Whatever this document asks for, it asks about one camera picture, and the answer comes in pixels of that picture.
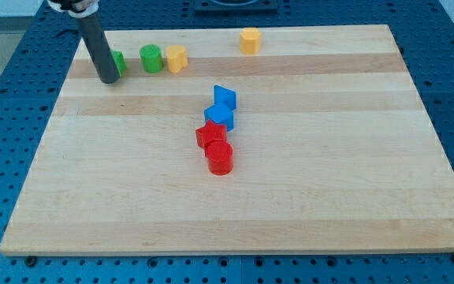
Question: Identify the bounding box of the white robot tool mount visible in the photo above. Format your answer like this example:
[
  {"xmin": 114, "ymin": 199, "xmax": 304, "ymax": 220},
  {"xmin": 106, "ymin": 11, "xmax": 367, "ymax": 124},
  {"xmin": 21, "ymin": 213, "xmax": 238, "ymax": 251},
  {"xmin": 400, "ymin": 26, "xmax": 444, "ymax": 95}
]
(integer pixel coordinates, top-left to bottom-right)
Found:
[{"xmin": 47, "ymin": 0, "xmax": 99, "ymax": 18}]

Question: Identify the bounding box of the red cylinder block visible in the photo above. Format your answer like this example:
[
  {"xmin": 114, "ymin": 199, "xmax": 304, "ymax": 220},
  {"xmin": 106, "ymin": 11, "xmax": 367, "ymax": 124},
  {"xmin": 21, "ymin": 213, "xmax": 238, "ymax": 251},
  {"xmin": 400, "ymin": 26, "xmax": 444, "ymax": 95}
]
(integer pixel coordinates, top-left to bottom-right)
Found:
[{"xmin": 206, "ymin": 141, "xmax": 233, "ymax": 175}]

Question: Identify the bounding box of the green star block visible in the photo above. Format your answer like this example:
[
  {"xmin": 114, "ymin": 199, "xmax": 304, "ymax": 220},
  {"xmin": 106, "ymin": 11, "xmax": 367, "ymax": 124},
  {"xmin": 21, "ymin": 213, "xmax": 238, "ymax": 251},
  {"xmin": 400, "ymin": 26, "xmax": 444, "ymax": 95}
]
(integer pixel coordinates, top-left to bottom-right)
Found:
[{"xmin": 111, "ymin": 50, "xmax": 127, "ymax": 77}]

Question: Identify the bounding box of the yellow heart block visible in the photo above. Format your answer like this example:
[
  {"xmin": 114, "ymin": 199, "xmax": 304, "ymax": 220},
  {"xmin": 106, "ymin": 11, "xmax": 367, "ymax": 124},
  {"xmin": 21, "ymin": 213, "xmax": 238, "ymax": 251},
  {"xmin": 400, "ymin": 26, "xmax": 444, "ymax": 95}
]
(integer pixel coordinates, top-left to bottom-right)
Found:
[{"xmin": 166, "ymin": 45, "xmax": 188, "ymax": 73}]

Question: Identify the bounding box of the green cylinder block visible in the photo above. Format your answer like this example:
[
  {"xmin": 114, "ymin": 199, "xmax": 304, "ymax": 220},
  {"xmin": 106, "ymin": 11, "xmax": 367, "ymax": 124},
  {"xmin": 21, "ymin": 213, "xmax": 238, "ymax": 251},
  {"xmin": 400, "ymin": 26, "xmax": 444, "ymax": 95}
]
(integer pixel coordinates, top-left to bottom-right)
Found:
[{"xmin": 140, "ymin": 44, "xmax": 164, "ymax": 73}]

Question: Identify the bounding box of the blue triangle block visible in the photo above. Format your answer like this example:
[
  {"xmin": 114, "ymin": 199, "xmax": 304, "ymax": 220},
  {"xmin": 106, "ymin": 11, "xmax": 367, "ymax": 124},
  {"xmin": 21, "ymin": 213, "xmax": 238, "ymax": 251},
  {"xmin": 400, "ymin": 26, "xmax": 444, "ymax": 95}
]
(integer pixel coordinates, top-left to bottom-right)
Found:
[{"xmin": 214, "ymin": 85, "xmax": 236, "ymax": 110}]

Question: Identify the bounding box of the red star block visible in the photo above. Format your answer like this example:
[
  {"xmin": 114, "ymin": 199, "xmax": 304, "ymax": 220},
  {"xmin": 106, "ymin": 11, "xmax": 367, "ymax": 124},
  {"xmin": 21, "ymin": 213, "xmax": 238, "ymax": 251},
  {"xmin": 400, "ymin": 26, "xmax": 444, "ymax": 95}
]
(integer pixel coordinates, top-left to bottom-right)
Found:
[{"xmin": 195, "ymin": 120, "xmax": 227, "ymax": 150}]

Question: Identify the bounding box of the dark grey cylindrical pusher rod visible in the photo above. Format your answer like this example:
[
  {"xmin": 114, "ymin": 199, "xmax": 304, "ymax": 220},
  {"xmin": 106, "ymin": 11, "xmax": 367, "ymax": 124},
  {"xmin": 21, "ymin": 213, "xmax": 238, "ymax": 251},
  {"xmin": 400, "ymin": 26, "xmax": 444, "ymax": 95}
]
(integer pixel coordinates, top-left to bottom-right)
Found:
[{"xmin": 76, "ymin": 12, "xmax": 120, "ymax": 84}]

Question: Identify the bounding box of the yellow hexagon block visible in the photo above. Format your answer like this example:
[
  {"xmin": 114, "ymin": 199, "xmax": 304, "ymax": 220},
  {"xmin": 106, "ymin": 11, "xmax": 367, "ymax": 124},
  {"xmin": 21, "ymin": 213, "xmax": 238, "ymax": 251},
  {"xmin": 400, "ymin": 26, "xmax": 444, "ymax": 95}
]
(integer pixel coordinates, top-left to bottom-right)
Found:
[{"xmin": 239, "ymin": 27, "xmax": 262, "ymax": 55}]

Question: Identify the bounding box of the light wooden board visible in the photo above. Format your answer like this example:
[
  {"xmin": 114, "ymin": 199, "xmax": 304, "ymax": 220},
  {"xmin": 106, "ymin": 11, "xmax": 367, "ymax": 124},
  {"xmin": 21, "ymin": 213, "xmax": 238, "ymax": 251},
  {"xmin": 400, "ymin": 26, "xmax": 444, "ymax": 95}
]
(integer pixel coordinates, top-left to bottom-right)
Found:
[{"xmin": 0, "ymin": 24, "xmax": 454, "ymax": 256}]

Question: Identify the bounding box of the blue cube block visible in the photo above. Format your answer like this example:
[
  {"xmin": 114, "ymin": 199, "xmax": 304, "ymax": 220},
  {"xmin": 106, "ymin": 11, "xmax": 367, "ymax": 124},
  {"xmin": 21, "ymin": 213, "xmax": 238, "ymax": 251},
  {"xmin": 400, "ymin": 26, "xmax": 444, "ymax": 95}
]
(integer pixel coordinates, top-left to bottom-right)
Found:
[{"xmin": 204, "ymin": 103, "xmax": 234, "ymax": 132}]

